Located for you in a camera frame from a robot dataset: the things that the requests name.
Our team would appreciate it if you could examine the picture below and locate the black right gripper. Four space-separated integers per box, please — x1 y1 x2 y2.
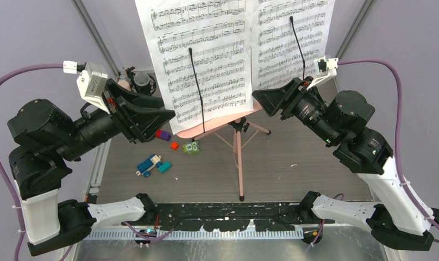
252 75 339 144

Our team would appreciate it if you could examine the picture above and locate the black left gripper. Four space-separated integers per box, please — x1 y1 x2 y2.
59 77 179 159

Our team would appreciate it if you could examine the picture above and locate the pink music stand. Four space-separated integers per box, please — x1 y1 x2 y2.
176 0 332 202

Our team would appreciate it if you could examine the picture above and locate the sheet music page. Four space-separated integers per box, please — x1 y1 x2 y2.
135 0 254 134
250 0 335 90

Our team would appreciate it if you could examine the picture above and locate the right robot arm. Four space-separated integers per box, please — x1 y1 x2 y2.
252 78 434 251

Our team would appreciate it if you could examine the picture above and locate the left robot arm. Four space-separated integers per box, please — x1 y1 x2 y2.
8 79 175 256

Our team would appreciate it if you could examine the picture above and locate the purple and red brick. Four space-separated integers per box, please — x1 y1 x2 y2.
155 129 172 141

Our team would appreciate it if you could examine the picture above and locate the pink foam microphone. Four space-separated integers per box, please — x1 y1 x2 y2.
117 80 131 91

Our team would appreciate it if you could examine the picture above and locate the small red-orange cube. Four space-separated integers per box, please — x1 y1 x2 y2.
171 142 179 151

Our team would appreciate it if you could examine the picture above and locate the green owl number block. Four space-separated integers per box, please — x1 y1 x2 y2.
183 141 200 155

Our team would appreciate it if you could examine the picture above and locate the blue toy brick car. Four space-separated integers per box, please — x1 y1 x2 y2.
136 154 162 177

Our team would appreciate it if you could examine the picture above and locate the teal toy brick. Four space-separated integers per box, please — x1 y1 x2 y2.
157 161 172 173

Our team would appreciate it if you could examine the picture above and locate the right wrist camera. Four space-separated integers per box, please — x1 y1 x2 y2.
306 55 339 91

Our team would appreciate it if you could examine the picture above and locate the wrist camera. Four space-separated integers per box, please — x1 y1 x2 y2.
306 55 339 91
62 60 110 114

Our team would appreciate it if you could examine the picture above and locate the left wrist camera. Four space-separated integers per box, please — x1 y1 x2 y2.
62 60 110 114

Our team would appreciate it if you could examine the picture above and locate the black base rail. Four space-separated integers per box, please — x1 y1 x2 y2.
129 202 320 232

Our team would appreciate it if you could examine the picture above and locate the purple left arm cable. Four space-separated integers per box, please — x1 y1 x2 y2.
0 64 76 261

